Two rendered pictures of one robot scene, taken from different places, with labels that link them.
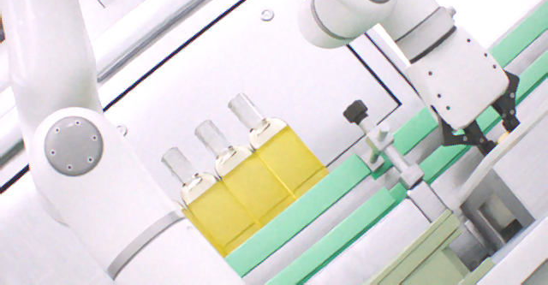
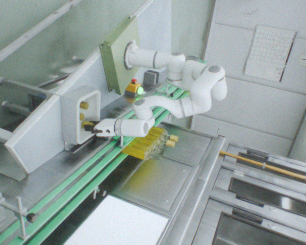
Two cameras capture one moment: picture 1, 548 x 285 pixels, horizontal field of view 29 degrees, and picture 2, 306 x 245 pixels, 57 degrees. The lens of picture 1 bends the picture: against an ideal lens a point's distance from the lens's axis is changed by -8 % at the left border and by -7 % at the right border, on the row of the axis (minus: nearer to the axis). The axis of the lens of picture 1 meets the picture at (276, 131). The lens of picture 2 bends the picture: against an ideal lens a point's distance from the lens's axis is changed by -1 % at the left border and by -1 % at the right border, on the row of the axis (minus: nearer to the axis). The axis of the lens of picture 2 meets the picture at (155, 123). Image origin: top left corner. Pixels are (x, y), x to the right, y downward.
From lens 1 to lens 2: 1.71 m
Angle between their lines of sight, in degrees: 76
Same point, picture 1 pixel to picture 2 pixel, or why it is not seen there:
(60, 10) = (196, 64)
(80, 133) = (177, 53)
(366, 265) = (115, 114)
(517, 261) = (90, 61)
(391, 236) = (111, 117)
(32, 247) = (186, 154)
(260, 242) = not seen: hidden behind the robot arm
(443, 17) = (118, 123)
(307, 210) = not seen: hidden behind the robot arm
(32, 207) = (192, 160)
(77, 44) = (188, 64)
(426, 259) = (111, 40)
